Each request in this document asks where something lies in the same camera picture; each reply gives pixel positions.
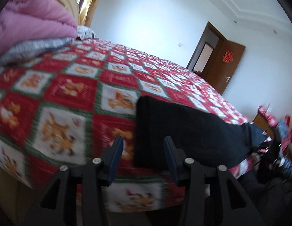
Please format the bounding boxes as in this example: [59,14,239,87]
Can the white patterned pillow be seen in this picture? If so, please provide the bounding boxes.
[76,26,97,40]

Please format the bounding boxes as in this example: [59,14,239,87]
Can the golden patterned curtain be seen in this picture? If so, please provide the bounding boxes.
[79,0,108,28]

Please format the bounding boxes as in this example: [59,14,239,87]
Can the cream wooden headboard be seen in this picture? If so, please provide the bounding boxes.
[46,0,80,26]

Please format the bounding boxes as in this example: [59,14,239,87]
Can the grey patterned pillow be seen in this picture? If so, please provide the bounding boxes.
[0,37,76,68]

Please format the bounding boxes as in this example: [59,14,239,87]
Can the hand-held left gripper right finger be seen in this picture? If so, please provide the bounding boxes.
[163,135,266,226]

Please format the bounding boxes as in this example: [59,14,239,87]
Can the black pants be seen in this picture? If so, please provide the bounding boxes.
[133,96,266,173]

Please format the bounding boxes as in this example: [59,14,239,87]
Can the red printed bedsheet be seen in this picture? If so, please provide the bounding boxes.
[0,38,255,213]

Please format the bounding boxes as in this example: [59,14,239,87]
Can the brown wooden door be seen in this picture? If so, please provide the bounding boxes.
[204,39,246,95]

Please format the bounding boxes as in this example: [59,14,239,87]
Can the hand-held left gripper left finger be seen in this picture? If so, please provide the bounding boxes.
[19,137,124,226]

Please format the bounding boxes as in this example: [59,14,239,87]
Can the wooden nightstand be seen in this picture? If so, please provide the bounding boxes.
[253,114,274,137]

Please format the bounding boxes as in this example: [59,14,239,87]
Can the pink folded quilt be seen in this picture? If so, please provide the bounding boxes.
[0,0,78,57]

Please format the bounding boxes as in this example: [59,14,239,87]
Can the brown door frame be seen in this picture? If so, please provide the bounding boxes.
[186,21,225,76]

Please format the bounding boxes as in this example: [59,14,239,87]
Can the red paper door decoration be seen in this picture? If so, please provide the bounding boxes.
[222,51,234,63]

